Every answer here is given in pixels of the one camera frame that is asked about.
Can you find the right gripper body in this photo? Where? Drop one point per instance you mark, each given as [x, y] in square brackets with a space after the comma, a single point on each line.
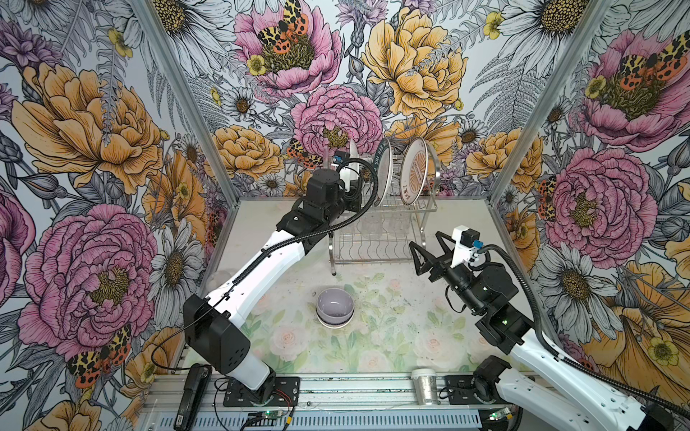
[460, 279]

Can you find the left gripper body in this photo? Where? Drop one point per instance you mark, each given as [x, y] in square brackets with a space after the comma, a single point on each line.
[351, 199]

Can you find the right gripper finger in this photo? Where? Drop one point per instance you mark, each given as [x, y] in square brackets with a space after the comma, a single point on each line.
[448, 246]
[424, 262]

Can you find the lavender bowl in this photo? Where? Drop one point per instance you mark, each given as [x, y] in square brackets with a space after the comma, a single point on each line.
[335, 307]

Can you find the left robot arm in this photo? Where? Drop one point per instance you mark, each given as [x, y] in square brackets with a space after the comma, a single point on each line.
[212, 323]

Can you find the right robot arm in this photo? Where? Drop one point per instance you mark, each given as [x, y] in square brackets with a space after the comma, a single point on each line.
[491, 287]

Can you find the chrome two-tier dish rack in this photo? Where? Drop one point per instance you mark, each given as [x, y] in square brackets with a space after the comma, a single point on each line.
[383, 234]

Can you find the dark rimmed white plate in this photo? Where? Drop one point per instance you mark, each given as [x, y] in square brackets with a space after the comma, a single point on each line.
[384, 165]

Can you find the pink patterned white plate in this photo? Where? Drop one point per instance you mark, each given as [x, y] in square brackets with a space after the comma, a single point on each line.
[414, 171]

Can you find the green circuit board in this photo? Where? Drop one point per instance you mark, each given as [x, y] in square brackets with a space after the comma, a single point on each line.
[279, 414]

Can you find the black handheld device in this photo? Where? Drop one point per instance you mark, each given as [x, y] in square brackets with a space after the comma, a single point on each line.
[195, 386]

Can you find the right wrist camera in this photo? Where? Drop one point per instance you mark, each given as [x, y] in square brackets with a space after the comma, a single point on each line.
[467, 245]

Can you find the white cylinder on rail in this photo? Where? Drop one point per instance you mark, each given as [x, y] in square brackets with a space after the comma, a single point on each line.
[425, 386]

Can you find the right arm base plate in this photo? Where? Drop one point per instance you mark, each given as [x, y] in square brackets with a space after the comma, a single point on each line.
[469, 389]

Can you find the aluminium front rail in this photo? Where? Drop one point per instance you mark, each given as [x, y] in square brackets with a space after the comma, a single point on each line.
[311, 392]

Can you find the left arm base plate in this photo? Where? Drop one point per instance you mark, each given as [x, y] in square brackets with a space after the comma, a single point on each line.
[285, 393]

